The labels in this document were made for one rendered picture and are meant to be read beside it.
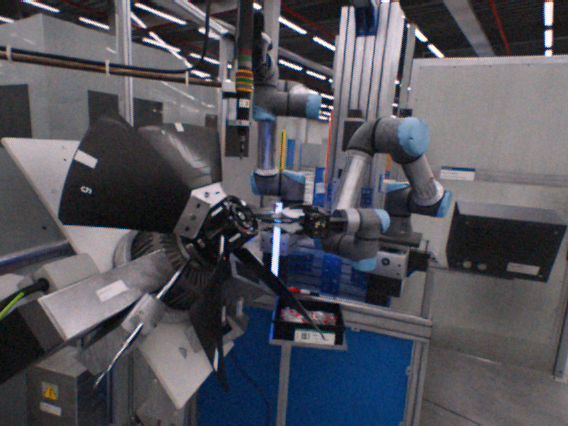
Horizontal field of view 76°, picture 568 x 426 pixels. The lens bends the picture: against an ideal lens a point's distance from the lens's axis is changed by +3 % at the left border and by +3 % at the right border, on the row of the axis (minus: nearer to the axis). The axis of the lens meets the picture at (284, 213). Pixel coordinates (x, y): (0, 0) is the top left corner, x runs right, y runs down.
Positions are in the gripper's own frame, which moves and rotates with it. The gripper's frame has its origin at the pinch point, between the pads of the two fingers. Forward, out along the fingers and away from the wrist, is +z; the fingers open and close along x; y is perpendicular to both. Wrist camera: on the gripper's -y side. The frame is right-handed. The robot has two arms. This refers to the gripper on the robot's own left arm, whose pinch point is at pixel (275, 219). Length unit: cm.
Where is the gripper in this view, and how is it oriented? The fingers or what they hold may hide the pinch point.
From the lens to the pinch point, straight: 102.3
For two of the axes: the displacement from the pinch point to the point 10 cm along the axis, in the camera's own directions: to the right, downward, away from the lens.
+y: 3.2, 3.0, -9.0
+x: -1.0, 9.5, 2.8
